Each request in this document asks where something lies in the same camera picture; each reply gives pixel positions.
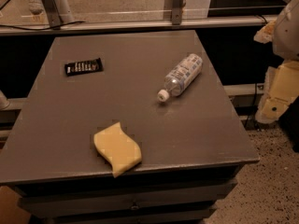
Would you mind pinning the black rxbar chocolate wrapper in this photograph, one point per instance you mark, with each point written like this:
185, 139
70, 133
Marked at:
83, 67

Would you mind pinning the round drawer knob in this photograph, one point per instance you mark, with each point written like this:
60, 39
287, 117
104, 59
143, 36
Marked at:
134, 207

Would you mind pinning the grey metal bracket centre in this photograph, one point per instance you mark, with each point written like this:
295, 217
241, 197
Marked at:
176, 12

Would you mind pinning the yellow wavy sponge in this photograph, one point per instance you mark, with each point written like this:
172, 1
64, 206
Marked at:
118, 149

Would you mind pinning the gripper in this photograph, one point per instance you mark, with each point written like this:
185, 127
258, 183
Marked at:
287, 36

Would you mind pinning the clear plastic water bottle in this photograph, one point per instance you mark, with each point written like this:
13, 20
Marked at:
180, 77

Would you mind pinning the grey drawer cabinet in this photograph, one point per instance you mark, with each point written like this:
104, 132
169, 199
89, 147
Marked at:
93, 145

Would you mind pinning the grey metal bracket left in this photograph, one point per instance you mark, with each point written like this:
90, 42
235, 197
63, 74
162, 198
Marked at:
52, 13

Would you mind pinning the grey metal bracket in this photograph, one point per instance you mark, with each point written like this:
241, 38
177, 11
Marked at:
52, 13
176, 12

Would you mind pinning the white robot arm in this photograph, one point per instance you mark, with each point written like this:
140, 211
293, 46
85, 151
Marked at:
290, 13

